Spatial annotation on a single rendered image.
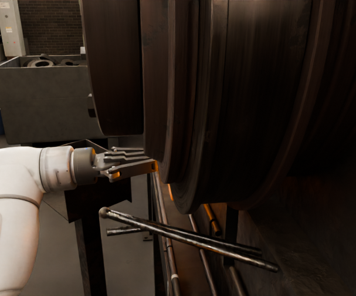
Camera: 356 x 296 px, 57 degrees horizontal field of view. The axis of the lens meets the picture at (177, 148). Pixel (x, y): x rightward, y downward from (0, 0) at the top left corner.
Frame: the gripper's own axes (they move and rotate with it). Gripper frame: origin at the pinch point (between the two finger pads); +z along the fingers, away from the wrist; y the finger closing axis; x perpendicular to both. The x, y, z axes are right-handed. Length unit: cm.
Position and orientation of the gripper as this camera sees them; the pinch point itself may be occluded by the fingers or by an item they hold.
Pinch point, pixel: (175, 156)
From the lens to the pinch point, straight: 69.4
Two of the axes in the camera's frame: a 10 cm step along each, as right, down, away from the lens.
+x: -0.5, -9.3, -3.7
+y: 1.3, 3.6, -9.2
